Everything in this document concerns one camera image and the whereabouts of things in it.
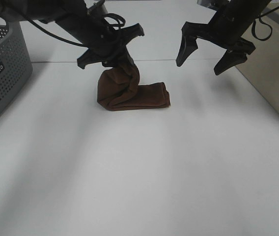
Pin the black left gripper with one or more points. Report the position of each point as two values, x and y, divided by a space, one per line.
113 54

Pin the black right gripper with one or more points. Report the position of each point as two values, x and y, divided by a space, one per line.
225 29

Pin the brown towel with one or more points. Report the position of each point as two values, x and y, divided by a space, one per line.
119 90

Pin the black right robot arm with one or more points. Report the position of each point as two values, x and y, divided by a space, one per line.
248 8

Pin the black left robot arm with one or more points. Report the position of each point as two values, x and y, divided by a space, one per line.
103 34

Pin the beige plastic bin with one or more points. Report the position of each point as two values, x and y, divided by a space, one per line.
262 66

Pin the grey perforated plastic basket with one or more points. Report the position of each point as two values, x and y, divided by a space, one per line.
15 64

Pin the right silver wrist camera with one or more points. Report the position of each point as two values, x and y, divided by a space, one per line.
211 4

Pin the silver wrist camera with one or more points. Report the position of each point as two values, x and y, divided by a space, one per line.
96 8
211 4

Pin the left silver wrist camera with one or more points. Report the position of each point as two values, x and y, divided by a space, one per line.
96 8

